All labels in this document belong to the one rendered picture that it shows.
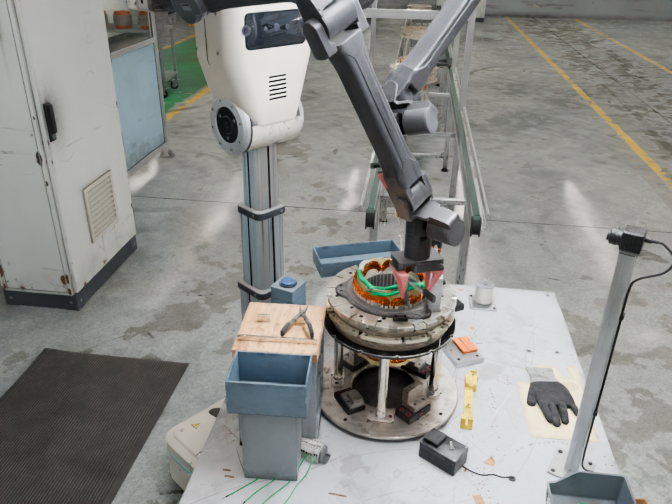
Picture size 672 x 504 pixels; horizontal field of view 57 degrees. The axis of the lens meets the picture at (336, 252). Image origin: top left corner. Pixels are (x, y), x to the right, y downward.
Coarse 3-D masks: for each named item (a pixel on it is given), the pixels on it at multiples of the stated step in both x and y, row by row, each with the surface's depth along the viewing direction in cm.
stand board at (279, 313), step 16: (256, 304) 152; (272, 304) 152; (288, 304) 152; (256, 320) 145; (272, 320) 146; (288, 320) 146; (320, 320) 146; (288, 336) 140; (304, 336) 140; (320, 336) 140; (288, 352) 135; (304, 352) 135
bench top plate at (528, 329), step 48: (480, 336) 191; (528, 336) 191; (480, 384) 170; (336, 432) 153; (480, 432) 154; (528, 432) 154; (192, 480) 139; (240, 480) 139; (336, 480) 139; (384, 480) 140; (432, 480) 140; (480, 480) 140; (528, 480) 140
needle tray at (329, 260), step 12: (384, 240) 185; (324, 252) 182; (336, 252) 183; (348, 252) 184; (360, 252) 185; (372, 252) 186; (384, 252) 187; (324, 264) 171; (336, 264) 172; (348, 264) 173; (324, 276) 173
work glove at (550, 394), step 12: (528, 372) 174; (540, 372) 174; (552, 372) 174; (540, 384) 168; (552, 384) 168; (528, 396) 164; (540, 396) 164; (552, 396) 163; (564, 396) 164; (552, 408) 159; (564, 408) 159; (576, 408) 160; (552, 420) 156; (564, 420) 156
